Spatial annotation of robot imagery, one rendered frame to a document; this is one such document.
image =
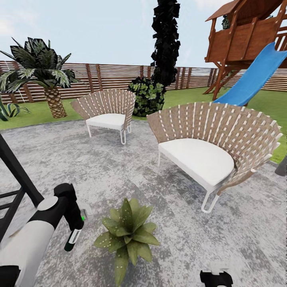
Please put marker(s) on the charcoal grill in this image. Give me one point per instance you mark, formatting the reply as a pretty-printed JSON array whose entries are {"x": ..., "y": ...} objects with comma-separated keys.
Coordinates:
[{"x": 27, "y": 186}]

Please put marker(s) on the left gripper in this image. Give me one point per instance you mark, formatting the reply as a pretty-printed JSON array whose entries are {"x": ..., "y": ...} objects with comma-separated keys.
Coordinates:
[{"x": 74, "y": 218}]

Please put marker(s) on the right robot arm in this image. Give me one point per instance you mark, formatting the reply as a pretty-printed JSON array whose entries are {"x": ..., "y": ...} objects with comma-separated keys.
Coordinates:
[{"x": 214, "y": 278}]

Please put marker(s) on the pot plant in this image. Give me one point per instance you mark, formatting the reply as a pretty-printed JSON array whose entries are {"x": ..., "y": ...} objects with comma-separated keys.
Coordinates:
[{"x": 129, "y": 235}]

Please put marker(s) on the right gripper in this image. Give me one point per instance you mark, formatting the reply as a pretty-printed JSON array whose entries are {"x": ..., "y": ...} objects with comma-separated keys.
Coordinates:
[{"x": 208, "y": 278}]

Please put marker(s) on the insectifuge atomizer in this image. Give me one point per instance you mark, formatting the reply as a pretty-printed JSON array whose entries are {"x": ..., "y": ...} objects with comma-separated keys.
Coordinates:
[{"x": 73, "y": 238}]

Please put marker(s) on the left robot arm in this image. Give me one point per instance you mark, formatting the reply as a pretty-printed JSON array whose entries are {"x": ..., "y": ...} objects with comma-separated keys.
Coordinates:
[{"x": 21, "y": 258}]

